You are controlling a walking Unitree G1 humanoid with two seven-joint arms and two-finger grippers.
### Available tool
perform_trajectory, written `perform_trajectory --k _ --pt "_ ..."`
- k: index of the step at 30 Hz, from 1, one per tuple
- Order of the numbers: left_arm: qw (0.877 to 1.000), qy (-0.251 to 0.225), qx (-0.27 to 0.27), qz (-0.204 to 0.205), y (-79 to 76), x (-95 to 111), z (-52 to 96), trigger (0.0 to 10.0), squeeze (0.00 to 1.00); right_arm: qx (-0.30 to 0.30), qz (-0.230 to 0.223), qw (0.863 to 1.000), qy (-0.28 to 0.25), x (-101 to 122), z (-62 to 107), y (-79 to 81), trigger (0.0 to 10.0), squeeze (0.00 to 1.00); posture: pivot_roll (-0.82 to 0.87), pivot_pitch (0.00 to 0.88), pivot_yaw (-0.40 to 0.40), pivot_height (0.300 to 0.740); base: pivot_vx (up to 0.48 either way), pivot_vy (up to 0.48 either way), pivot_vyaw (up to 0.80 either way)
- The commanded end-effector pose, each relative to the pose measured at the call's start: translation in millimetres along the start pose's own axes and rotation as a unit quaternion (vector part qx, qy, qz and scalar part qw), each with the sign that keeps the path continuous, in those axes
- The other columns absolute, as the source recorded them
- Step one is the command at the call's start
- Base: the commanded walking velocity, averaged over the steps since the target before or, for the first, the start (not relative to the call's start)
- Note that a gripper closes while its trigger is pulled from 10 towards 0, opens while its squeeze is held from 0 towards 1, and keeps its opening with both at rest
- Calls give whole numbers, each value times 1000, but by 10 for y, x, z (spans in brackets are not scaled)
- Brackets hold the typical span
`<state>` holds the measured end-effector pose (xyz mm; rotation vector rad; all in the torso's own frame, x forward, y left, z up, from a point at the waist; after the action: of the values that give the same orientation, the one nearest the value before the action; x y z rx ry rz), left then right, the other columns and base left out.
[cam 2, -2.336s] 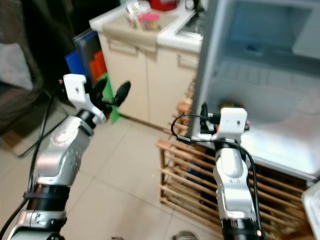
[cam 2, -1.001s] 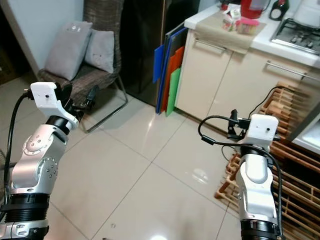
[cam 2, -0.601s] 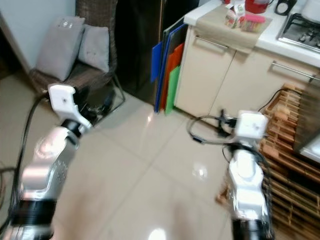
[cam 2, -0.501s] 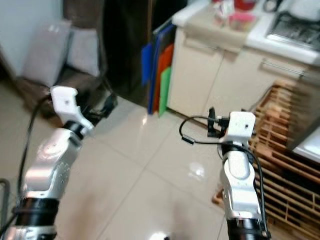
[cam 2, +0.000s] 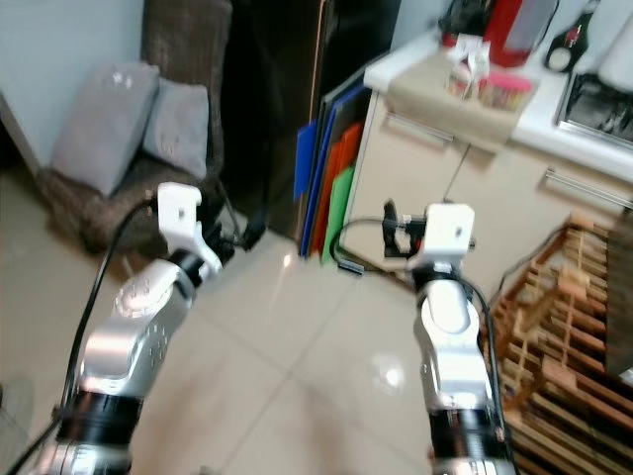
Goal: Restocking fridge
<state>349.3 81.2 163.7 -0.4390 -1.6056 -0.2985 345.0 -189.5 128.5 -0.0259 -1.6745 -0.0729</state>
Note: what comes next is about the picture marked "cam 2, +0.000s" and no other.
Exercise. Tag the large grey cushion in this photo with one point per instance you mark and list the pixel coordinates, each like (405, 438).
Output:
(104, 127)

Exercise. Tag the cream base cabinet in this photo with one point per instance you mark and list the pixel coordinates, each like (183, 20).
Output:
(415, 158)

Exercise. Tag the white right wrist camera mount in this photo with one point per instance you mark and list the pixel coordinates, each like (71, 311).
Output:
(447, 230)

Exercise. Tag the blue flat board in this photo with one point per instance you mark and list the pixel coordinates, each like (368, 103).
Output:
(304, 158)

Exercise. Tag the beige counter cloth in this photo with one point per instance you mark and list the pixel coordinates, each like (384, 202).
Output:
(425, 104)

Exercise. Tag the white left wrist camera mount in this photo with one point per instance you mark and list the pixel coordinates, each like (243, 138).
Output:
(180, 210)

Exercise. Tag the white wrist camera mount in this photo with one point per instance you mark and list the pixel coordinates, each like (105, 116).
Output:
(447, 230)
(180, 210)

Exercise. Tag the brown wicker armchair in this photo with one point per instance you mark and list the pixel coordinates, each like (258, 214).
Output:
(183, 45)

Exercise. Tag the dark tall cabinet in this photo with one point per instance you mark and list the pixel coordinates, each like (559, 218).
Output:
(267, 99)

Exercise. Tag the small grey cushion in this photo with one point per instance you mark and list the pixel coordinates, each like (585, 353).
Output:
(178, 131)

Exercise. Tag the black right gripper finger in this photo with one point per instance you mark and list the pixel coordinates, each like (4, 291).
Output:
(389, 228)

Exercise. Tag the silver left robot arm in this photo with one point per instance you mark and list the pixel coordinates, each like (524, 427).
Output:
(129, 336)

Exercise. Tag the white printed carton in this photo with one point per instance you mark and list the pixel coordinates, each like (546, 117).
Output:
(467, 64)

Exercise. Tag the wooden slatted rack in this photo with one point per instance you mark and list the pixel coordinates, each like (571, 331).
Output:
(574, 327)

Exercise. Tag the black counter appliance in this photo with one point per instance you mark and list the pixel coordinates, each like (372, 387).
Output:
(463, 16)

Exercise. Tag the red kettle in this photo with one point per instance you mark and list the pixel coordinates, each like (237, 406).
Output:
(519, 30)

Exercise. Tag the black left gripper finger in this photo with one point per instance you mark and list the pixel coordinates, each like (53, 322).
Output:
(215, 213)
(256, 228)

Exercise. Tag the steel sink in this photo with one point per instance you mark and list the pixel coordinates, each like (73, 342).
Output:
(598, 111)

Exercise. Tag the pink-lidded clear container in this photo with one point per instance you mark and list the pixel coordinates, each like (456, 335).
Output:
(506, 91)

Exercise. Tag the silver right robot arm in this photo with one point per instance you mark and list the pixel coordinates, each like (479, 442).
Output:
(450, 336)

